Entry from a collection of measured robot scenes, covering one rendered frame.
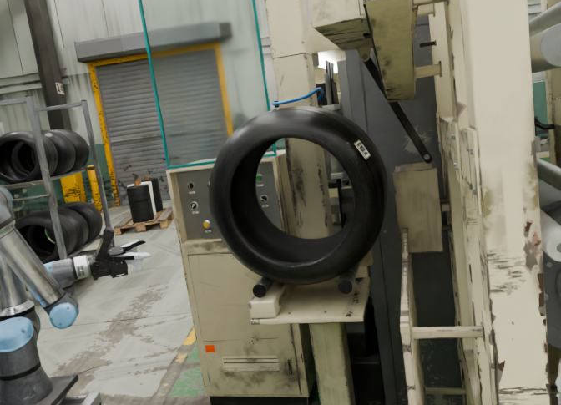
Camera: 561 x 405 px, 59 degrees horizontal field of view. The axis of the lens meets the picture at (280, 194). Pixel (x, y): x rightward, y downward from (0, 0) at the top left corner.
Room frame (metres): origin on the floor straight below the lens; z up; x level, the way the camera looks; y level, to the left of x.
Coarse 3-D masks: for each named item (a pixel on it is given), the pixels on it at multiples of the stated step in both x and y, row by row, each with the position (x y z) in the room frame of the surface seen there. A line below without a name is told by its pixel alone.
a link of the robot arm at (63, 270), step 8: (48, 264) 1.58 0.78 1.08; (56, 264) 1.58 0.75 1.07; (64, 264) 1.59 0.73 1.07; (72, 264) 1.59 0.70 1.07; (56, 272) 1.57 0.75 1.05; (64, 272) 1.57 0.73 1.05; (72, 272) 1.58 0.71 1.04; (56, 280) 1.57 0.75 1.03; (64, 280) 1.58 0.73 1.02; (72, 280) 1.60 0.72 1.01
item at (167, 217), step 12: (144, 180) 8.33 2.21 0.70; (156, 180) 8.43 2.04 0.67; (132, 192) 7.56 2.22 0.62; (144, 192) 7.62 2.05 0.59; (156, 192) 8.39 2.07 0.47; (132, 204) 7.57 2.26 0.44; (144, 204) 7.59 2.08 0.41; (156, 204) 8.36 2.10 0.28; (132, 216) 7.62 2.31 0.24; (144, 216) 7.57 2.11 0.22; (156, 216) 7.90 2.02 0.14; (168, 216) 7.78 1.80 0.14; (120, 228) 7.50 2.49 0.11; (144, 228) 7.52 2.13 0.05
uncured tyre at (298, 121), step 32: (256, 128) 1.54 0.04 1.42; (288, 128) 1.51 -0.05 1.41; (320, 128) 1.49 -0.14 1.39; (352, 128) 1.53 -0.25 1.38; (224, 160) 1.57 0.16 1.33; (256, 160) 1.83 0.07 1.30; (352, 160) 1.47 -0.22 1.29; (224, 192) 1.57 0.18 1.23; (384, 192) 1.50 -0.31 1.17; (224, 224) 1.58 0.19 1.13; (256, 224) 1.84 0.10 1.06; (352, 224) 1.47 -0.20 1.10; (256, 256) 1.55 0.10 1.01; (288, 256) 1.78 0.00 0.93; (320, 256) 1.76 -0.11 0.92; (352, 256) 1.48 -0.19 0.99
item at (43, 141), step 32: (32, 96) 4.49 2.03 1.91; (32, 128) 4.46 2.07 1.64; (0, 160) 4.80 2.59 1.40; (32, 160) 5.26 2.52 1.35; (64, 160) 5.00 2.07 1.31; (96, 160) 5.71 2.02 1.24; (32, 224) 4.56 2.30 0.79; (64, 224) 4.65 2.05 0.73; (96, 224) 5.41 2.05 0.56; (64, 256) 4.46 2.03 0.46
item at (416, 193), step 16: (400, 176) 1.71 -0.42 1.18; (416, 176) 1.70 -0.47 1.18; (432, 176) 1.69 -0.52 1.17; (400, 192) 1.72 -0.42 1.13; (416, 192) 1.70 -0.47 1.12; (432, 192) 1.69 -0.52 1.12; (400, 208) 1.72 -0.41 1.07; (416, 208) 1.70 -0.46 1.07; (432, 208) 1.69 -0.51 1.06; (400, 224) 1.72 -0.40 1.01; (416, 224) 1.70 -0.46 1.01; (432, 224) 1.69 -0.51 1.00; (400, 240) 1.72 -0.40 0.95; (416, 240) 1.71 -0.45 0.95; (432, 240) 1.69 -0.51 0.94
